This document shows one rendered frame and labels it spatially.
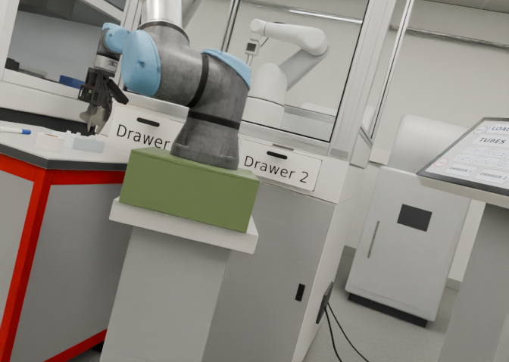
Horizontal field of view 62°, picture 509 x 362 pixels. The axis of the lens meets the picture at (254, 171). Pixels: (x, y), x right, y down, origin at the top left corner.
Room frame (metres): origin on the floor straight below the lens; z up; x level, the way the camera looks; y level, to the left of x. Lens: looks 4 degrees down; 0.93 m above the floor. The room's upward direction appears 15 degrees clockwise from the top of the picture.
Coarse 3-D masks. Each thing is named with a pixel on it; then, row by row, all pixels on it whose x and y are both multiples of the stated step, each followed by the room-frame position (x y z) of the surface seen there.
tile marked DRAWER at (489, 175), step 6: (486, 168) 1.16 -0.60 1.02; (480, 174) 1.15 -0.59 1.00; (486, 174) 1.13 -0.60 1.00; (492, 174) 1.12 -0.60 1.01; (498, 174) 1.11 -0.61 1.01; (504, 174) 1.09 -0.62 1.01; (486, 180) 1.11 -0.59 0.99; (492, 180) 1.10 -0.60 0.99; (498, 180) 1.09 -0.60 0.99; (504, 180) 1.07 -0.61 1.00
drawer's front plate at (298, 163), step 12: (252, 144) 1.51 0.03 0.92; (240, 156) 1.52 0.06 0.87; (252, 156) 1.51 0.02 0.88; (264, 156) 1.49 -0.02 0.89; (288, 156) 1.47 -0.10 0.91; (300, 156) 1.46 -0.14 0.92; (252, 168) 1.50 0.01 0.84; (264, 168) 1.49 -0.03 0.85; (276, 168) 1.48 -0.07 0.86; (288, 168) 1.47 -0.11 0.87; (300, 168) 1.45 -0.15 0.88; (312, 168) 1.44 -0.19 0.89; (276, 180) 1.47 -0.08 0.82; (288, 180) 1.46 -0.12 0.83; (312, 180) 1.44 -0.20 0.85
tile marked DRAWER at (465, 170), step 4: (452, 164) 1.26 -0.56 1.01; (456, 164) 1.25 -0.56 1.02; (460, 164) 1.24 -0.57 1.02; (464, 164) 1.23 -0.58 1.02; (448, 168) 1.26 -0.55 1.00; (452, 168) 1.24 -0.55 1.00; (456, 168) 1.23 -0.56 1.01; (460, 168) 1.22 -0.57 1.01; (464, 168) 1.21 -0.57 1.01; (468, 168) 1.20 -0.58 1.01; (472, 168) 1.19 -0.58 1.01; (476, 168) 1.18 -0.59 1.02; (444, 172) 1.25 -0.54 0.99; (448, 172) 1.24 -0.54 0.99; (452, 172) 1.23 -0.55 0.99; (456, 172) 1.22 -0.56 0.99; (460, 172) 1.21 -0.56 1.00; (464, 172) 1.20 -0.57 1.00; (468, 172) 1.19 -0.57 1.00; (472, 172) 1.18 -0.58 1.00; (464, 176) 1.18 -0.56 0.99
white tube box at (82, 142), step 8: (64, 136) 1.35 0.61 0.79; (72, 136) 1.34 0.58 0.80; (80, 136) 1.43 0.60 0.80; (88, 136) 1.47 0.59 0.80; (64, 144) 1.35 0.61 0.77; (72, 144) 1.33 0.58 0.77; (80, 144) 1.35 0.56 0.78; (88, 144) 1.38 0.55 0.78; (96, 144) 1.41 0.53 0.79; (104, 144) 1.44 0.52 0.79
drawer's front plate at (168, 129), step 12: (120, 108) 1.31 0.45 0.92; (120, 120) 1.31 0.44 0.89; (132, 120) 1.29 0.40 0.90; (156, 120) 1.27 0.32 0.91; (168, 120) 1.26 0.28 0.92; (120, 132) 1.30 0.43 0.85; (132, 132) 1.29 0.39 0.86; (144, 132) 1.28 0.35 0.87; (156, 132) 1.27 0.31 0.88; (168, 132) 1.25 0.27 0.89; (132, 144) 1.29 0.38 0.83; (144, 144) 1.28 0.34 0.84; (156, 144) 1.26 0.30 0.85; (168, 144) 1.25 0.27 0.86
